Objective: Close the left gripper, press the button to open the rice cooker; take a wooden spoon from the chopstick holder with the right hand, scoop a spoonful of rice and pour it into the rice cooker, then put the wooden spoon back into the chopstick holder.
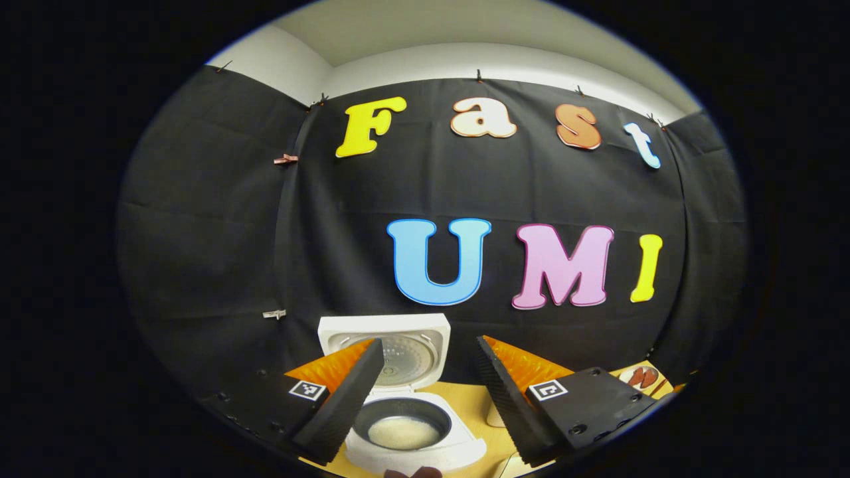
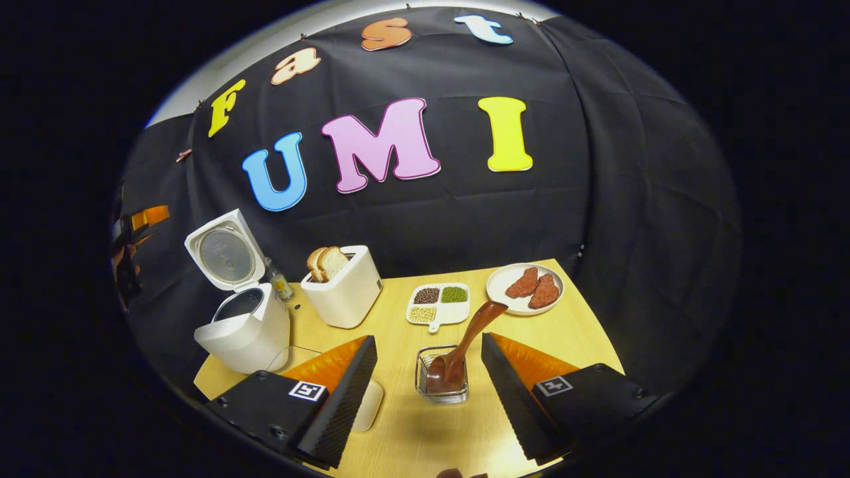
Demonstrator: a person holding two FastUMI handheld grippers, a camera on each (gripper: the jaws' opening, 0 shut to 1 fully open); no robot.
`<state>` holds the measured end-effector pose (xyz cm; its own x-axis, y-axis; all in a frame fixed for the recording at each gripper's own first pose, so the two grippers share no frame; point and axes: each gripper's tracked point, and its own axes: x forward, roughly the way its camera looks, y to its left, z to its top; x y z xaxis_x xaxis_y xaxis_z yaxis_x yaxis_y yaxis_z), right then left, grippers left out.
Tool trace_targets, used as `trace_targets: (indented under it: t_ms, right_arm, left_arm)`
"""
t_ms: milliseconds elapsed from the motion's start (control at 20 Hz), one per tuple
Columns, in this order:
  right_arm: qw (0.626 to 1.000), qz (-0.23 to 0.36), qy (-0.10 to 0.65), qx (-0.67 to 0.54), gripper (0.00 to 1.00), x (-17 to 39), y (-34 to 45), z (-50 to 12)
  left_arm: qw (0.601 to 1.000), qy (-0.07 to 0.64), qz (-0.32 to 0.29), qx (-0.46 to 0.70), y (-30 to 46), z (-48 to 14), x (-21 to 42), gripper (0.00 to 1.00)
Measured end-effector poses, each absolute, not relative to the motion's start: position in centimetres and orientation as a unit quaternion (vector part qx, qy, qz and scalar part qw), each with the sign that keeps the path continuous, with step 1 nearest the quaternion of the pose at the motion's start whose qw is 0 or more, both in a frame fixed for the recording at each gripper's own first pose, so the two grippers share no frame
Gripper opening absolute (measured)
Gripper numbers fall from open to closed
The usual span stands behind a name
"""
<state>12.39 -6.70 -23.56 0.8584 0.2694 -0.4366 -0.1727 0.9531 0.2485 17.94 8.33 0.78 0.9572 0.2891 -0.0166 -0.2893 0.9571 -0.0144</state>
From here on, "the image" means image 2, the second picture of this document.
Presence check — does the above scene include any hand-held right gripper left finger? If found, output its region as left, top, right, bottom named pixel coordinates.
left=206, top=335, right=378, bottom=471

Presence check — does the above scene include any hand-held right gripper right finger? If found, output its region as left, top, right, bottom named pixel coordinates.
left=481, top=332, right=659, bottom=464

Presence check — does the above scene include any brown wooden spoon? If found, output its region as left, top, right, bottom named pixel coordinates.
left=425, top=301, right=509, bottom=394

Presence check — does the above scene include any red meat piece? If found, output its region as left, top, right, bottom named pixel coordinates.
left=529, top=274, right=560, bottom=309
left=506, top=267, right=540, bottom=298

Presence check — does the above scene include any white toaster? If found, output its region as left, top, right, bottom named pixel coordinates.
left=301, top=246, right=383, bottom=329

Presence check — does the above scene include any white rice cooker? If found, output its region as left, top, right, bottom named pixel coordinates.
left=185, top=209, right=291, bottom=374

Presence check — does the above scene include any white divided bean dish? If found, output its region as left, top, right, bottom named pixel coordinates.
left=406, top=283, right=471, bottom=333

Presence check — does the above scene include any white round plate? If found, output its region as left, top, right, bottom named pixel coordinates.
left=486, top=263, right=564, bottom=315

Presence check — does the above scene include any small glass bottle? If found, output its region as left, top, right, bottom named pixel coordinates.
left=264, top=258, right=294, bottom=301

